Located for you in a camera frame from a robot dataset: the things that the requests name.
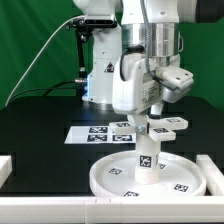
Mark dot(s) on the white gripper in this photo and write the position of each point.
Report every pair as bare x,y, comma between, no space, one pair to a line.
134,91

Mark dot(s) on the white table base piece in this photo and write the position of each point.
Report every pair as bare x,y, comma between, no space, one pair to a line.
158,129

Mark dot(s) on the white round table top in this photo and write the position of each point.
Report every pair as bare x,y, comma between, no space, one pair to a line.
113,176

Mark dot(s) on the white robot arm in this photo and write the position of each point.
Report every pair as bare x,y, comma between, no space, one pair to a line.
147,27

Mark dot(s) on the white marker sheet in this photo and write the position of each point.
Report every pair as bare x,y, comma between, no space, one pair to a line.
96,135

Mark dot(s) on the white right fence bar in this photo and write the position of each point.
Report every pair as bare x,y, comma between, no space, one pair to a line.
212,174

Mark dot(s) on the white fence bar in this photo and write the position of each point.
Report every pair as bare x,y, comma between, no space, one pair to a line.
212,174
92,210
5,168

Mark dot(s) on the white front fence bar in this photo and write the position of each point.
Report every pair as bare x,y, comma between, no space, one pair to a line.
92,210

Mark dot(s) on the white left fence bar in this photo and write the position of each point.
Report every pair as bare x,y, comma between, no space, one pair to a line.
5,168

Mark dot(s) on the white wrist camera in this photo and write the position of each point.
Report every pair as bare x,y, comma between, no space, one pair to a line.
178,82

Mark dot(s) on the black camera stand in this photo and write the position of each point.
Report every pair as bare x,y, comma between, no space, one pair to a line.
81,50

